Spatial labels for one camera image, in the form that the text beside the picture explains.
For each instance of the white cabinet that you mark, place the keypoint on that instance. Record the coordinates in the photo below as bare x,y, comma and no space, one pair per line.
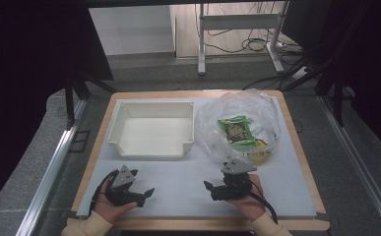
132,31

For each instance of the person's right hand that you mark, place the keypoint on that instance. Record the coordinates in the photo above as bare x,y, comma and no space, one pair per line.
248,205

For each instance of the white plastic bin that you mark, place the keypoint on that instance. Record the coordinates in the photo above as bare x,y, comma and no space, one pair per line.
153,134

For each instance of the white metal desk frame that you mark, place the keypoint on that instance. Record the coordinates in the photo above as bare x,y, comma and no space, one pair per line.
237,21

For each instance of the yellow packet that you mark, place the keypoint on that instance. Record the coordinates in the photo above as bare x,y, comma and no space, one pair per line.
260,154

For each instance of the person's left hand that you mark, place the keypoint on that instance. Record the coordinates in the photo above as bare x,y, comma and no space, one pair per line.
111,208

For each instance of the aluminium rail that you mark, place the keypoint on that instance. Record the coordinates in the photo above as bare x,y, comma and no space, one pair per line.
358,164
50,170

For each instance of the black curtain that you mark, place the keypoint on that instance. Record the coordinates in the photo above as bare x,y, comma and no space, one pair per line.
368,65
24,65

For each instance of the black metal stand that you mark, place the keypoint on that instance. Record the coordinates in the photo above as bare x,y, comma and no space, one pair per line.
337,91
73,91

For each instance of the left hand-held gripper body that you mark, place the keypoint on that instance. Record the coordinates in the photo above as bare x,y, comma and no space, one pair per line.
123,183

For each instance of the clear plastic bag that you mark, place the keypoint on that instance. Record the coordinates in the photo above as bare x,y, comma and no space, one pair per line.
211,131

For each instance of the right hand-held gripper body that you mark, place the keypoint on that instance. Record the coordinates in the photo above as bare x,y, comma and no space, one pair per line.
235,183

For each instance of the green snack packet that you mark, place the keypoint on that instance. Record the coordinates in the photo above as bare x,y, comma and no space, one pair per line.
237,131

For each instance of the white power strip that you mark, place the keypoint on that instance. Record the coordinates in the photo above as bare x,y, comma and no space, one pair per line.
300,72

